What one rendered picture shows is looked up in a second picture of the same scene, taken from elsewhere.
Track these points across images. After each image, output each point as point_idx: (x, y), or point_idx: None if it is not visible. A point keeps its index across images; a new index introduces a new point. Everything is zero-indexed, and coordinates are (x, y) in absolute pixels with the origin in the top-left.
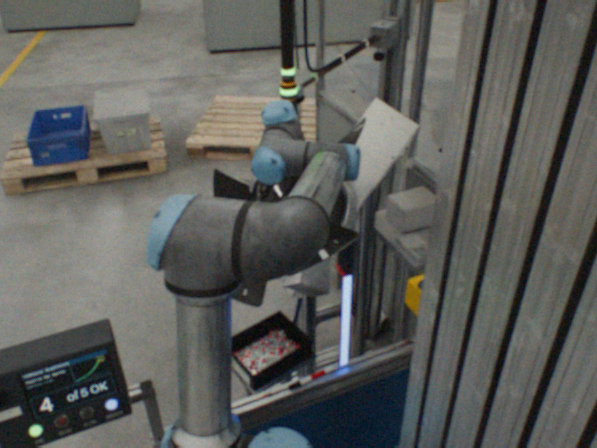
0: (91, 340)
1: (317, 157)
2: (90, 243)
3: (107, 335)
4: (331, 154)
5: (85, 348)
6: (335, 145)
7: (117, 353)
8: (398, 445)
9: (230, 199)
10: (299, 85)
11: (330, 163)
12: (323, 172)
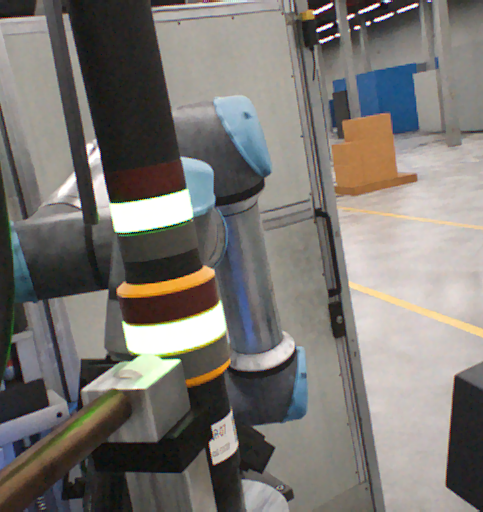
0: None
1: (78, 194)
2: None
3: (472, 378)
4: (49, 200)
5: (481, 361)
6: (33, 217)
7: (475, 424)
8: (60, 403)
9: (177, 108)
10: (110, 389)
11: (57, 189)
12: (72, 174)
